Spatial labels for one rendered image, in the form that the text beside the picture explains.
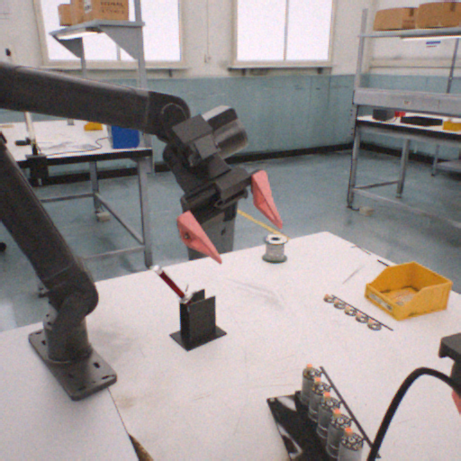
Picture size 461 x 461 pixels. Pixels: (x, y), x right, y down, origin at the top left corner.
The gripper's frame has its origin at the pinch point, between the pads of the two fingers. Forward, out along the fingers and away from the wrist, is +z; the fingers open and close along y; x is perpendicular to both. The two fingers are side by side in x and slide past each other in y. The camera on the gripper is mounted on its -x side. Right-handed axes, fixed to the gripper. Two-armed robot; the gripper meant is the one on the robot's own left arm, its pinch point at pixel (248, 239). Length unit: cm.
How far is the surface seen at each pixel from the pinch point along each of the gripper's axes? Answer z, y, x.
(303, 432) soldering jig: 22.3, -6.8, 9.9
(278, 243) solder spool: -14.8, 17.1, 38.4
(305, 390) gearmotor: 18.4, -3.5, 9.8
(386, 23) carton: -169, 225, 150
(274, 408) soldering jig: 17.6, -8.0, 12.2
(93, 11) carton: -190, 33, 75
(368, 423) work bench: 25.7, 1.4, 13.0
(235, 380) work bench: 10.7, -10.0, 16.9
